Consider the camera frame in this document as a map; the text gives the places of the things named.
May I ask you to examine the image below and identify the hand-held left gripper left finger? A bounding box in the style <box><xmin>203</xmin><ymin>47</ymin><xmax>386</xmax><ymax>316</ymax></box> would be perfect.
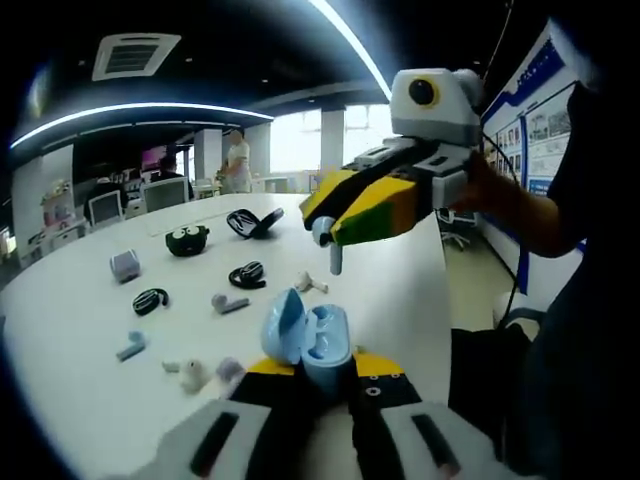
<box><xmin>159</xmin><ymin>356</ymin><xmax>304</xmax><ymax>480</ymax></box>

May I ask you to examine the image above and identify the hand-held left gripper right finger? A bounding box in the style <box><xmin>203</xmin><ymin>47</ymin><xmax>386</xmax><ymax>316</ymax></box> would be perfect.
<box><xmin>348</xmin><ymin>346</ymin><xmax>504</xmax><ymax>480</ymax></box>

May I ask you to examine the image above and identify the purple earbud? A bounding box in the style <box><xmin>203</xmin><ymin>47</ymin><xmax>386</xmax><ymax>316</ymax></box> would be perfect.
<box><xmin>210</xmin><ymin>293</ymin><xmax>250</xmax><ymax>316</ymax></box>
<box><xmin>215</xmin><ymin>355</ymin><xmax>248</xmax><ymax>389</ymax></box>

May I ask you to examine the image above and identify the blue earbud case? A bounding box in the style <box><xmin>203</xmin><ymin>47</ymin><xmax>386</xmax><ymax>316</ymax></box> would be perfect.
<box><xmin>260</xmin><ymin>287</ymin><xmax>355</xmax><ymax>404</ymax></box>

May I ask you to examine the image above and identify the plain black earbud case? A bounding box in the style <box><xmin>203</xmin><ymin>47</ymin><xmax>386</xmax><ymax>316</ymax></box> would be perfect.
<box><xmin>225</xmin><ymin>206</ymin><xmax>286</xmax><ymax>242</ymax></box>

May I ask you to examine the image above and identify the black ear-hook earbud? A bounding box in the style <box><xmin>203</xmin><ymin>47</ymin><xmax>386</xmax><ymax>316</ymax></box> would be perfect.
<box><xmin>228</xmin><ymin>260</ymin><xmax>268</xmax><ymax>292</ymax></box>
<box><xmin>131</xmin><ymin>286</ymin><xmax>171</xmax><ymax>318</ymax></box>

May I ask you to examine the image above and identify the black cartoon-eyed earbud case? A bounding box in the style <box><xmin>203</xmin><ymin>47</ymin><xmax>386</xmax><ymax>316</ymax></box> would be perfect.
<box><xmin>165</xmin><ymin>224</ymin><xmax>208</xmax><ymax>259</ymax></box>

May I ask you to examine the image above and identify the purple earbud case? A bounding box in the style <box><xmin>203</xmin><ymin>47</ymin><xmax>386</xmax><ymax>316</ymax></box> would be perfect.
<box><xmin>109</xmin><ymin>249</ymin><xmax>142</xmax><ymax>284</ymax></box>

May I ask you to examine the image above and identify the person's right hand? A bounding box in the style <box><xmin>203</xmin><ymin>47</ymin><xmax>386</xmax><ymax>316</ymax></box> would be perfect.
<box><xmin>444</xmin><ymin>148</ymin><xmax>517</xmax><ymax>216</ymax></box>

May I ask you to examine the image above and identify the ceiling light strip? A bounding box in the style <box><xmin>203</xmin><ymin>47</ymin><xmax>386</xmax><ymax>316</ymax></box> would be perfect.
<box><xmin>9</xmin><ymin>102</ymin><xmax>276</xmax><ymax>150</ymax></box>
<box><xmin>308</xmin><ymin>0</ymin><xmax>394</xmax><ymax>104</ymax></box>

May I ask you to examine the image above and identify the pink screen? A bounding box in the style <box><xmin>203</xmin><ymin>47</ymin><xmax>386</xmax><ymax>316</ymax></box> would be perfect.
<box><xmin>140</xmin><ymin>145</ymin><xmax>179</xmax><ymax>172</ymax></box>

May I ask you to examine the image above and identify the white table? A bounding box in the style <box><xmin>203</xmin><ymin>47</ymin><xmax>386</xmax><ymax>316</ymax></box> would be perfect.
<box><xmin>0</xmin><ymin>192</ymin><xmax>449</xmax><ymax>480</ymax></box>

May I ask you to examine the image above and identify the person's dark clothing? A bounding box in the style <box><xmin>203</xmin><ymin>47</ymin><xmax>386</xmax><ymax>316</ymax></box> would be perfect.
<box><xmin>447</xmin><ymin>84</ymin><xmax>640</xmax><ymax>480</ymax></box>

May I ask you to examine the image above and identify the ceiling air conditioner vent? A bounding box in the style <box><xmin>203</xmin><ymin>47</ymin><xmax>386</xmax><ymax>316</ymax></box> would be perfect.
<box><xmin>91</xmin><ymin>33</ymin><xmax>182</xmax><ymax>83</ymax></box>

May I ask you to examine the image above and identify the display shelf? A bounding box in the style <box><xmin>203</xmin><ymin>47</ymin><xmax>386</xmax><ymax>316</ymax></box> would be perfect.
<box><xmin>41</xmin><ymin>179</ymin><xmax>77</xmax><ymax>232</ymax></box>

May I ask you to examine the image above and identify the black cable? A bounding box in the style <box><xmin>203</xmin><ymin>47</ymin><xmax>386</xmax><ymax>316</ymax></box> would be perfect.
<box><xmin>479</xmin><ymin>127</ymin><xmax>524</xmax><ymax>331</ymax></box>

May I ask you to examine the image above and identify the blue white wall display board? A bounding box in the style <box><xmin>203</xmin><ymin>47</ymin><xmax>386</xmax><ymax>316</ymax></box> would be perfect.
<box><xmin>479</xmin><ymin>22</ymin><xmax>587</xmax><ymax>297</ymax></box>

